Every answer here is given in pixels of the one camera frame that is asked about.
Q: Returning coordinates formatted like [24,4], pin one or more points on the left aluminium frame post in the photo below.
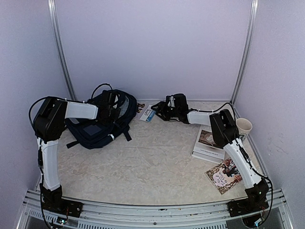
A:
[60,50]

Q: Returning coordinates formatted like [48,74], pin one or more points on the right aluminium frame post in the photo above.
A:
[246,51]

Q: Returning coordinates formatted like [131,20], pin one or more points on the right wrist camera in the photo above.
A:
[170,101]

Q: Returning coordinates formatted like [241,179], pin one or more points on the white patterned mug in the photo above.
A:
[244,127]

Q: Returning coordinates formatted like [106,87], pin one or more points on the front aluminium rail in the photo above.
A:
[99,215]

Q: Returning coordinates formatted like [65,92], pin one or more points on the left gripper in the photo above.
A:
[116,116]

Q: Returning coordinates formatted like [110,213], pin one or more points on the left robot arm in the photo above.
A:
[48,125]

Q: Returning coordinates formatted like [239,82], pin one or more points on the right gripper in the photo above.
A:
[161,109]

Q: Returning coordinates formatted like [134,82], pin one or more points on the illustrated floral cover book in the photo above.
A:
[224,176]

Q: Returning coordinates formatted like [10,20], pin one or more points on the coffee cover white book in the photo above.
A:
[205,147]

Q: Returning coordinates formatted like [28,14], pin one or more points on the aluminium frame post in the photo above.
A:
[60,50]
[246,51]

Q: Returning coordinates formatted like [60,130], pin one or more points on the navy blue backpack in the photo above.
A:
[92,134]

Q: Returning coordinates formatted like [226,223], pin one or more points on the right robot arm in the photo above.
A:
[225,134]

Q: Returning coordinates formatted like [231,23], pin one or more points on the dog cover book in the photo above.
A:
[144,112]

